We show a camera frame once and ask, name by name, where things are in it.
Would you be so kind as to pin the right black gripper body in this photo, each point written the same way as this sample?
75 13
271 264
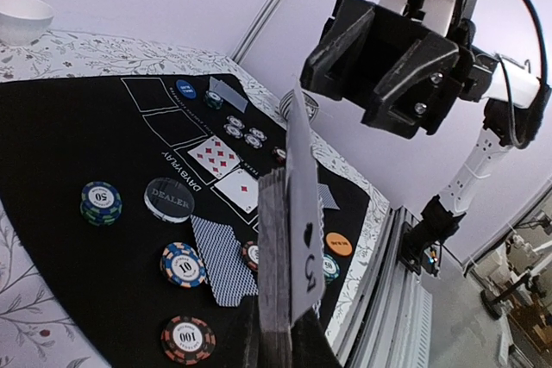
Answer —
404 62

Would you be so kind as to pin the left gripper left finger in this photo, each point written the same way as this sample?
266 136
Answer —
251 344

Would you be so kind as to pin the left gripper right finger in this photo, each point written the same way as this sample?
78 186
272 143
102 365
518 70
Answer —
310 348

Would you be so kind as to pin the blue card deck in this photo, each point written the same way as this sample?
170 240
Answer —
290 277

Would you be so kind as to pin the red chip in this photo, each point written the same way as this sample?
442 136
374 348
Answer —
279 154
250 255
187 340

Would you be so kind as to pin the green chip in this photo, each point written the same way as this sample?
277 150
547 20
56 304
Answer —
213 100
331 269
101 203

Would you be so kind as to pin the orange big blind button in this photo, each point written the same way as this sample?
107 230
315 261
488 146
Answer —
338 244

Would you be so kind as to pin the face-up community card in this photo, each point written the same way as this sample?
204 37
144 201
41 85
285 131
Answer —
217 158
241 189

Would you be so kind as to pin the face-down card big blind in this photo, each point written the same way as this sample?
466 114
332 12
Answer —
326 197

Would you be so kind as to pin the clear dealer button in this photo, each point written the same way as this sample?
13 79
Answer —
169 200

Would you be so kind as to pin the white chip cluster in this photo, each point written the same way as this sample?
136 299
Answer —
233 131
258 134
253 141

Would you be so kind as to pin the face-down card small blind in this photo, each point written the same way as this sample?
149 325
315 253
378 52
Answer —
228 94

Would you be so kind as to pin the blue small blind button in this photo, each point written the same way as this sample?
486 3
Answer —
186 89

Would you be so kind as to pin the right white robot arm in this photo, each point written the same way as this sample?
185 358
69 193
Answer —
513 113

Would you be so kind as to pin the black poker mat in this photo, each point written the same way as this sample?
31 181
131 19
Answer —
74 294

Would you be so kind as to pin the white ceramic bowl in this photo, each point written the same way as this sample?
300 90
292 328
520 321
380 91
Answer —
24 21

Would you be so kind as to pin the right aluminium frame post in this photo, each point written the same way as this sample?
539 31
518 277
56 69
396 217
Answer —
255 28

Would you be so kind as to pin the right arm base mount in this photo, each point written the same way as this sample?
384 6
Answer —
420 246

